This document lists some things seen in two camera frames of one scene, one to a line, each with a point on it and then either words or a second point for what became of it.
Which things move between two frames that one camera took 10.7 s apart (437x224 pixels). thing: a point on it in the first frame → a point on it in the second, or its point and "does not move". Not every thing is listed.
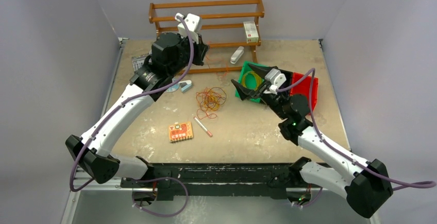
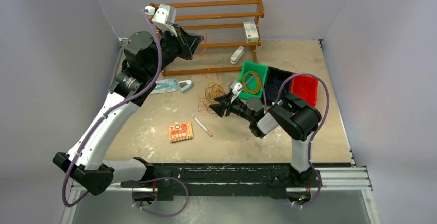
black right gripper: [246, 93] → [224, 103]
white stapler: [237, 55] does not move
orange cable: [218, 59] → [302, 89]
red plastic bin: [303, 88] does not move
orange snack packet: [179, 132] does not move
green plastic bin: [250, 79] does not move
